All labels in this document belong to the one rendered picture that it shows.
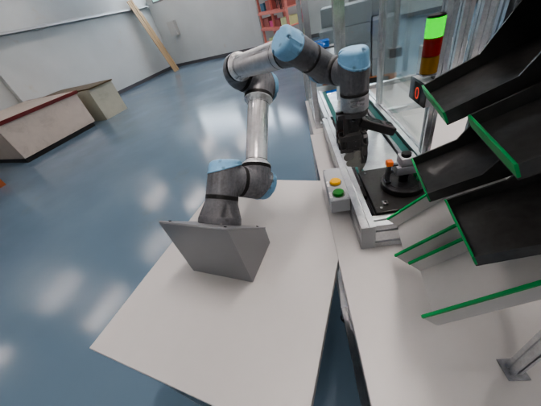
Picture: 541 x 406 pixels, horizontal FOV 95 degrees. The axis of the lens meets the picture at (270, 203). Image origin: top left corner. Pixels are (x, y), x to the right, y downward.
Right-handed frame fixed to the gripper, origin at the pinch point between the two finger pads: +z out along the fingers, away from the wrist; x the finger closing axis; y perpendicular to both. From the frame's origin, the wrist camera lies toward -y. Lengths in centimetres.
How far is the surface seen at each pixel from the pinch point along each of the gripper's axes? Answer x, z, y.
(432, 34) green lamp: -16.6, -30.5, -23.9
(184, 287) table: 25, 21, 66
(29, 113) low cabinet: -462, 23, 596
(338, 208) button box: 2.3, 14.5, 8.9
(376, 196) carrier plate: 4.4, 9.7, -3.7
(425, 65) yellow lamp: -17.0, -22.1, -23.4
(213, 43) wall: -1222, 50, 335
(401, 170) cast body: 2.5, 2.1, -11.6
